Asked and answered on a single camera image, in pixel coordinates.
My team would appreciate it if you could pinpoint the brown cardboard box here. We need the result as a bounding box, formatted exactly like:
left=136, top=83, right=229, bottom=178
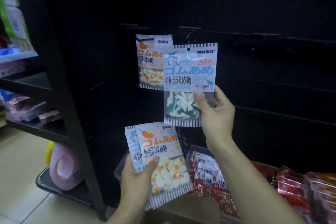
left=140, top=193, right=221, bottom=224

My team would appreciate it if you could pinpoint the person's left forearm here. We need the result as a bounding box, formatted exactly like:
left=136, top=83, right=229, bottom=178
left=105, top=204, right=147, bottom=224

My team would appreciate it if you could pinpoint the pink bottle with yellow cap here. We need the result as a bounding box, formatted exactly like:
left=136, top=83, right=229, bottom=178
left=45, top=141, right=85, bottom=192

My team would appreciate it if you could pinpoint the green and white packet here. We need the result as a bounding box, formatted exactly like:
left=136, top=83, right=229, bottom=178
left=0, top=0, right=31, bottom=47

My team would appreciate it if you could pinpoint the orange egg gummy candy packet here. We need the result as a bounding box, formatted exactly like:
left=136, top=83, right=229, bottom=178
left=135, top=34, right=173, bottom=91
left=135, top=122, right=194, bottom=210

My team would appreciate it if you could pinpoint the black metal shelf rack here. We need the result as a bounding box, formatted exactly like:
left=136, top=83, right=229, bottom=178
left=0, top=0, right=109, bottom=222

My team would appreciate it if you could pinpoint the pile of red orange packets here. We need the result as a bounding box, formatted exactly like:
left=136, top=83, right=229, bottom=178
left=272, top=165, right=336, bottom=224

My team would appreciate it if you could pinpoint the person's right forearm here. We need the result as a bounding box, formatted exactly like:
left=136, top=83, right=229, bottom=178
left=206, top=137, right=308, bottom=224

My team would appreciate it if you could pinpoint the red meat snack packet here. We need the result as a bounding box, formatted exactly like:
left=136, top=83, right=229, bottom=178
left=39, top=110, right=62, bottom=125
left=6, top=96, right=47, bottom=122

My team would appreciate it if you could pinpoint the blue shark gummy candy packet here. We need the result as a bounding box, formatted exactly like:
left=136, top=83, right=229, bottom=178
left=124, top=126, right=145, bottom=173
left=163, top=43, right=218, bottom=128

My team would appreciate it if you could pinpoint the pile of red snack packets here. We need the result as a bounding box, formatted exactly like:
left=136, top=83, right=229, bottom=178
left=188, top=150, right=240, bottom=218

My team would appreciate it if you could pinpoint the person's left hand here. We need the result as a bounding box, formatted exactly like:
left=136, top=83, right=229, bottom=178
left=119, top=156, right=160, bottom=215

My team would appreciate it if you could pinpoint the black slatted display panel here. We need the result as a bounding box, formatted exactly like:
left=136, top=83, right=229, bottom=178
left=39, top=0, right=336, bottom=177

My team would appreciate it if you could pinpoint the person's right hand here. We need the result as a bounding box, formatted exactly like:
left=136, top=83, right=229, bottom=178
left=193, top=85, right=236, bottom=149

